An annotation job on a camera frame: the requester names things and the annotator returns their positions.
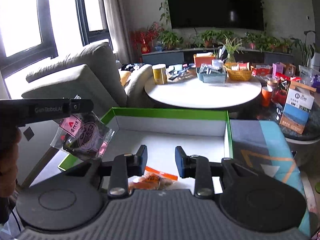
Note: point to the dark cloth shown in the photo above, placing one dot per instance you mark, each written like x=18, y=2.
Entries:
x=130, y=67

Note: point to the leafy potted plant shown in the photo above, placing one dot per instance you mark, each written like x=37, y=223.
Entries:
x=212, y=36
x=283, y=45
x=170, y=38
x=260, y=41

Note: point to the yellow can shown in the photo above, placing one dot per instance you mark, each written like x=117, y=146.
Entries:
x=160, y=75

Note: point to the cream cushion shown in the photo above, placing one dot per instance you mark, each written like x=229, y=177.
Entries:
x=138, y=80

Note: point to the pink box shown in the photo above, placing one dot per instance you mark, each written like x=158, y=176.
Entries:
x=278, y=69

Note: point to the beige curtain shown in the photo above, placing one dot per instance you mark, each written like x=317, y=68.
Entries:
x=115, y=17

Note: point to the orange cup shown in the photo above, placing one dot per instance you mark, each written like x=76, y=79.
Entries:
x=266, y=96

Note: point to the clear bag with purple contents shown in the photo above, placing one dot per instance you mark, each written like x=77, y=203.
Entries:
x=310, y=77

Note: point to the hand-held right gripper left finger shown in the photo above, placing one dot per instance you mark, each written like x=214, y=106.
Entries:
x=142, y=158

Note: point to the teal storage basket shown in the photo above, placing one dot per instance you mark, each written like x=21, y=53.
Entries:
x=212, y=77

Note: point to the red flower arrangement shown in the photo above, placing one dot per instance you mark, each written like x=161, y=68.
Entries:
x=145, y=33

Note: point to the dark marble round table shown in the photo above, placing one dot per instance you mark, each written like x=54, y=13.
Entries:
x=252, y=113

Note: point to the green cardboard box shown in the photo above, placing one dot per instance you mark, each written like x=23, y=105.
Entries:
x=170, y=127

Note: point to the tall plant in white pot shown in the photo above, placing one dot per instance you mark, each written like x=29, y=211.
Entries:
x=308, y=47

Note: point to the black framed window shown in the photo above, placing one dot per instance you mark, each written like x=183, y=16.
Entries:
x=47, y=17

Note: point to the pile of dark small items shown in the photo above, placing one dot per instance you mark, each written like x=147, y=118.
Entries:
x=180, y=71

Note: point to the teal patterned mat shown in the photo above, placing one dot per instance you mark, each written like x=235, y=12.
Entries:
x=257, y=140

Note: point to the hanging vine plant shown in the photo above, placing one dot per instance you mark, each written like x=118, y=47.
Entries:
x=165, y=2

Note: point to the clear plastic cup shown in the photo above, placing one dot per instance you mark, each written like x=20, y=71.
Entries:
x=272, y=82

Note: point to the blue and brown carton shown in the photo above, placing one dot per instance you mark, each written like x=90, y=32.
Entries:
x=296, y=110

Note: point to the grey sofa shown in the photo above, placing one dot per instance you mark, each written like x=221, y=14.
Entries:
x=75, y=80

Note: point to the clear packet with pink label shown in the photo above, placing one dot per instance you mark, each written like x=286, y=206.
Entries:
x=85, y=135

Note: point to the person's left hand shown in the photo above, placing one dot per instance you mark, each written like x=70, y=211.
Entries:
x=8, y=160

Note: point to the white cup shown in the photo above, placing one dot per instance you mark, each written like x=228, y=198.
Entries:
x=217, y=63

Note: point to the red snack bag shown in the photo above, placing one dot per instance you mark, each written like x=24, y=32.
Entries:
x=281, y=95

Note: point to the grey television cabinet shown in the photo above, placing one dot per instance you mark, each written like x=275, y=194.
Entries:
x=165, y=56

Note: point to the white round table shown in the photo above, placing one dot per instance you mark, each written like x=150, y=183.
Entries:
x=200, y=93

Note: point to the orange box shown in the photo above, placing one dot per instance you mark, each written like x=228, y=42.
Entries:
x=203, y=60

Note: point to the black television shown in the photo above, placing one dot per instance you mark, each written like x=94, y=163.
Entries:
x=215, y=5

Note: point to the brown paper box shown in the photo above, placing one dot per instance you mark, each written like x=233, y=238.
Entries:
x=290, y=70

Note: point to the orange snack packet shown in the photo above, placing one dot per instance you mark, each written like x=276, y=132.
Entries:
x=155, y=180

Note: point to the spider plant in glass vase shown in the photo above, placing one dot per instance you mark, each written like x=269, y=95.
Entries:
x=231, y=47

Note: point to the red and white box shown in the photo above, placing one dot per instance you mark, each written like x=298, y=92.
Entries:
x=262, y=70

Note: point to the yellow cushion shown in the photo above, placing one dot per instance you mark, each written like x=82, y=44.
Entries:
x=125, y=77

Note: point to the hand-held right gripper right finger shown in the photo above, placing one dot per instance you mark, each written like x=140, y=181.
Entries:
x=180, y=162

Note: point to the black wall socket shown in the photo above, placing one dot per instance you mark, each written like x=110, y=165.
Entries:
x=28, y=133

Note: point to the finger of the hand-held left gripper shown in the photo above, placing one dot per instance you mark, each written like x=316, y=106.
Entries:
x=81, y=105

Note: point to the wicker basket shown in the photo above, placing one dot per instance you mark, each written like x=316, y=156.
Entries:
x=238, y=75

